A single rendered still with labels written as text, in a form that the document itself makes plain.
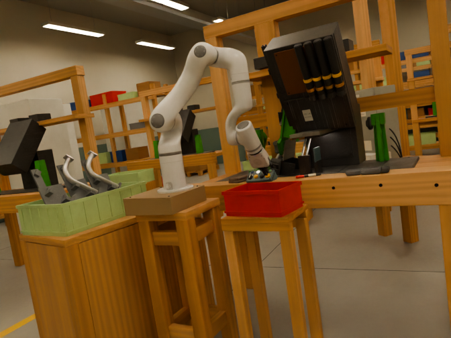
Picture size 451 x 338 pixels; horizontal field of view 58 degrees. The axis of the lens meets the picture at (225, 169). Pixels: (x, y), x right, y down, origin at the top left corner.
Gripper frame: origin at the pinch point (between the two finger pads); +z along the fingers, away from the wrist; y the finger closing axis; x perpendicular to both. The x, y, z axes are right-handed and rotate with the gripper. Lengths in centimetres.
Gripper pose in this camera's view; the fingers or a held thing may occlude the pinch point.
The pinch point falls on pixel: (265, 171)
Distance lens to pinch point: 214.4
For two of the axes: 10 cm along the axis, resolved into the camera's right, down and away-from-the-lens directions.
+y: 8.6, -0.8, -5.1
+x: 3.2, -7.0, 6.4
